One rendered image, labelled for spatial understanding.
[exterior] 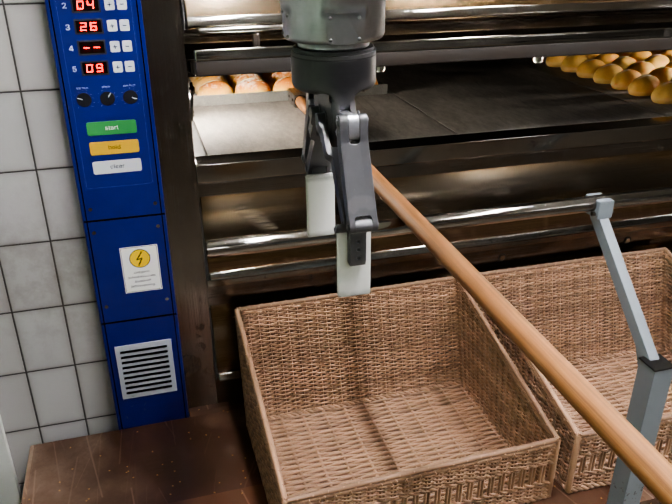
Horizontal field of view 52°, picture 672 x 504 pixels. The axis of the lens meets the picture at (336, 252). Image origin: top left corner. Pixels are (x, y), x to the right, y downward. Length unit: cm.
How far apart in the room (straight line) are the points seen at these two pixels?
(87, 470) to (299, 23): 122
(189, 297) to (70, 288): 25
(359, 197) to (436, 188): 106
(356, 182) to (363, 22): 13
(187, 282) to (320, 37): 103
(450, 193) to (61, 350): 94
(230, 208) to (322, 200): 78
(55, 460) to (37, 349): 24
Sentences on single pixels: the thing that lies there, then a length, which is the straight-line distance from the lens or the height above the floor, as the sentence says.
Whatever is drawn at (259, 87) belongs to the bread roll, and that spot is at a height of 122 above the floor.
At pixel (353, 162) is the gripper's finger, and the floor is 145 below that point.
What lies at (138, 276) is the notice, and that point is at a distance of 150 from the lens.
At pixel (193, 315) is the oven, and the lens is 159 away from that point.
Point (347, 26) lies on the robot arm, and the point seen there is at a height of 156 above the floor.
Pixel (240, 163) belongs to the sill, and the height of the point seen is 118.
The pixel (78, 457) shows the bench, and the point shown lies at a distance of 166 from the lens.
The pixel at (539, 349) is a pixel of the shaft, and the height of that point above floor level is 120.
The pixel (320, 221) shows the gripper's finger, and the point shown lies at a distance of 74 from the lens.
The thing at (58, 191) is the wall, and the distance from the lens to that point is 146.
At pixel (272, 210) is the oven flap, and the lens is 152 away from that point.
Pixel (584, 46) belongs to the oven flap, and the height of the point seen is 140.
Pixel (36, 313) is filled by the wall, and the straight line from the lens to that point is 158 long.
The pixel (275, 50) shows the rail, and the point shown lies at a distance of 127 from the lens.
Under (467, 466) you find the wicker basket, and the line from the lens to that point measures 137.
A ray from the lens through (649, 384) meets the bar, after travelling 131.
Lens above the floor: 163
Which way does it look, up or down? 26 degrees down
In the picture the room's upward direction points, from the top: straight up
